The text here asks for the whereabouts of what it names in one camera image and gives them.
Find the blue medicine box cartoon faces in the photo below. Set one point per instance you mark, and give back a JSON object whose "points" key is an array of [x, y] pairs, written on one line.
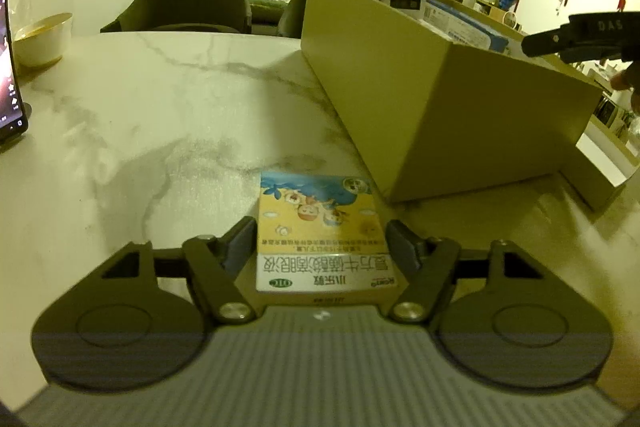
{"points": [[465, 24]]}

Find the white bowl gold rim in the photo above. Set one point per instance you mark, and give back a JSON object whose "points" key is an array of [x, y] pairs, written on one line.
{"points": [[40, 39]]}

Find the marble desktop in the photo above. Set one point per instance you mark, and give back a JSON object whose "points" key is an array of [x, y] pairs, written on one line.
{"points": [[150, 132]]}

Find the yellow blue eye drop box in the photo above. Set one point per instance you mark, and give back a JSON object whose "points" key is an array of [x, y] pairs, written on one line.
{"points": [[320, 217]]}

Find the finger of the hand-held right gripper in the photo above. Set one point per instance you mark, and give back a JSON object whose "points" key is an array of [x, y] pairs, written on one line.
{"points": [[547, 42]]}

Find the cardboard box lid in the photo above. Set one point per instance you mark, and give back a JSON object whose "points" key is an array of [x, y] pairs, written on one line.
{"points": [[600, 167]]}

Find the cardboard box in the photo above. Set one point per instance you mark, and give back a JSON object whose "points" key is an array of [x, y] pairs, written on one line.
{"points": [[450, 117]]}

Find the wooden shelf cabinet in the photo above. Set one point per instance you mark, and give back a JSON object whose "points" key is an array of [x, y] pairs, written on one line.
{"points": [[497, 13]]}

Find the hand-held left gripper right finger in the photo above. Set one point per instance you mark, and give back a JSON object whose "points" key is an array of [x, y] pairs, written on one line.
{"points": [[400, 247]]}

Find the framed photo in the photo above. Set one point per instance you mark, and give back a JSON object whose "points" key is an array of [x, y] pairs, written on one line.
{"points": [[607, 112]]}

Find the small round fan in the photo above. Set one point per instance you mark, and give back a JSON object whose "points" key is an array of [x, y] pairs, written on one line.
{"points": [[510, 18]]}

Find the person's right hand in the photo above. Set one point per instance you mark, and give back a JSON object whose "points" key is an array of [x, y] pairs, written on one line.
{"points": [[622, 82]]}

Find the white box dark label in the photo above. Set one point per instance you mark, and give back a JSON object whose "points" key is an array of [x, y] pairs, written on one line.
{"points": [[402, 3]]}

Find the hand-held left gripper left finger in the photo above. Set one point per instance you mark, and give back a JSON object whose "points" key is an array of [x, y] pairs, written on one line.
{"points": [[242, 247]]}

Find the smartphone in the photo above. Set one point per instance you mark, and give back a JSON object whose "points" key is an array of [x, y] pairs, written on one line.
{"points": [[10, 72]]}

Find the dining chair with black coat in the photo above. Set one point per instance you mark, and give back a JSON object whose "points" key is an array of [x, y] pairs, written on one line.
{"points": [[295, 12]]}

